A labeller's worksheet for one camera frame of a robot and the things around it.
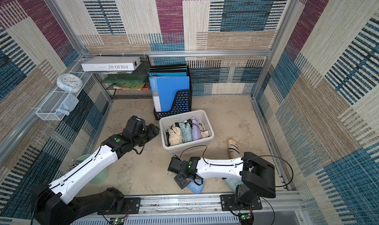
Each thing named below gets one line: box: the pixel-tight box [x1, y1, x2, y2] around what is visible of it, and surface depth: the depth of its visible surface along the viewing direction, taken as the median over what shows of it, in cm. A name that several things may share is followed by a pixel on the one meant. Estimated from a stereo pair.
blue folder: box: [148, 75, 190, 113], surface depth 94 cm
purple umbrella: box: [191, 116, 202, 142], surface depth 93 cm
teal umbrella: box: [223, 177, 243, 193], surface depth 79 cm
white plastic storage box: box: [159, 109, 215, 150], surface depth 91 cm
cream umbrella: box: [168, 124, 183, 146], surface depth 91 cm
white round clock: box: [56, 73, 84, 93], surface depth 76 cm
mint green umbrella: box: [178, 122, 193, 143], surface depth 91 cm
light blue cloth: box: [55, 92, 80, 116], surface depth 70 cm
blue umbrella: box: [187, 178, 205, 195], surface depth 77 cm
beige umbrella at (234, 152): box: [227, 136, 241, 159], surface depth 89 cm
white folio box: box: [80, 56, 142, 72], surface depth 81 cm
